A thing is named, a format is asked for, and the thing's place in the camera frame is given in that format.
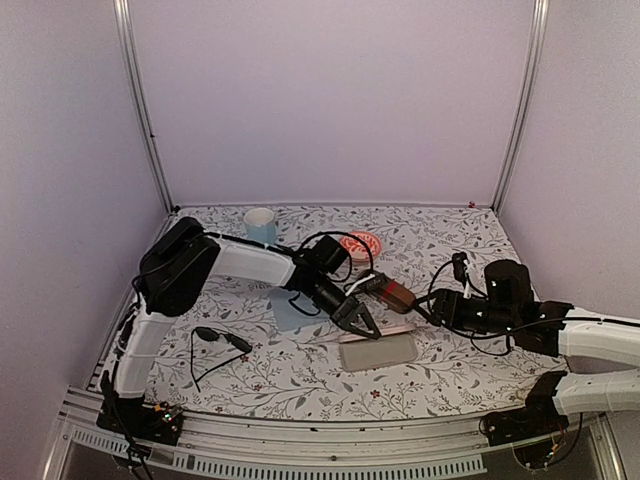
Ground blue cleaning cloth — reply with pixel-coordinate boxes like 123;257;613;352
269;290;329;333

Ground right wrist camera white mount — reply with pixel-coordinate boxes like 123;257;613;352
451;252;473;299

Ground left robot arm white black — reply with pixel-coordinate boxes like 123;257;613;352
100;217;381;434

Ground aluminium frame post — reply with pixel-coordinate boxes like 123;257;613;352
113;0;176;214
491;0;550;217

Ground red patterned small bowl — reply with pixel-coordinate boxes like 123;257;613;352
340;231;382;263

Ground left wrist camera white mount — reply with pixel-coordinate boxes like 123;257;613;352
345;270;388;296

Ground brown striped glasses case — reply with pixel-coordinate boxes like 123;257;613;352
371;280;416;314

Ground right aluminium frame post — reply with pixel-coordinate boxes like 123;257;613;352
491;0;550;217

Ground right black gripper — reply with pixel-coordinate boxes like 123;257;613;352
413;288;518;336

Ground black sunglasses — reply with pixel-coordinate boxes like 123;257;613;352
190;326;254;394

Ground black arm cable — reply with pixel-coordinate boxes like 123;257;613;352
299;230;375;286
414;259;576;357

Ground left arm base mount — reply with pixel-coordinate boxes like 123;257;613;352
96;397;184;446

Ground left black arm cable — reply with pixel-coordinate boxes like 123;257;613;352
299;230;375;286

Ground floral patterned table mat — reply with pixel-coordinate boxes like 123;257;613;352
145;205;564;421

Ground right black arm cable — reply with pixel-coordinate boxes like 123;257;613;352
414;259;576;357

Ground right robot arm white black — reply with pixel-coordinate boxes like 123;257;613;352
413;260;639;436

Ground pink translucent plastic cup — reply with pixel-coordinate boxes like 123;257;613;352
338;324;418;373

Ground light blue paper cup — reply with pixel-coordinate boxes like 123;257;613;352
243;207;276;245

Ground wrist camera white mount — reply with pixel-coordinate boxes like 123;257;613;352
345;270;388;296
451;252;473;299

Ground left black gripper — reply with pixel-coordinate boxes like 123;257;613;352
308;273;382;341

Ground left aluminium frame post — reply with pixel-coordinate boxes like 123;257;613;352
113;0;176;214

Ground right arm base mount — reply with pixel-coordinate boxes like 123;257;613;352
478;371;577;470

